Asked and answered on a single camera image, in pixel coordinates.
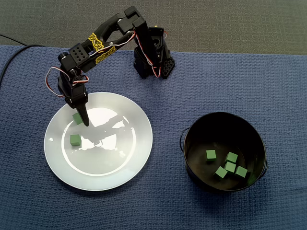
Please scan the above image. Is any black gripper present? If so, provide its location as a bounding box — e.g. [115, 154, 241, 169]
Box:
[57, 70, 90, 127]

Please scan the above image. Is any white round plate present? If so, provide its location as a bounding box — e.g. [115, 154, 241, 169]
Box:
[43, 92, 154, 192]

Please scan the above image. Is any black round container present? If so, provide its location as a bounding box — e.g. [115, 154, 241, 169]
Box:
[179, 111, 268, 194]

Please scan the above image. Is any blue woven table cloth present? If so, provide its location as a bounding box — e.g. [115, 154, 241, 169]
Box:
[0, 45, 307, 230]

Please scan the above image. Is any white gripper servo wire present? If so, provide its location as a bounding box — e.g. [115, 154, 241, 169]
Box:
[45, 67, 71, 98]

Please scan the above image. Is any black cable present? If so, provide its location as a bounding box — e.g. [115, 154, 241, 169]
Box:
[0, 34, 26, 46]
[0, 44, 35, 81]

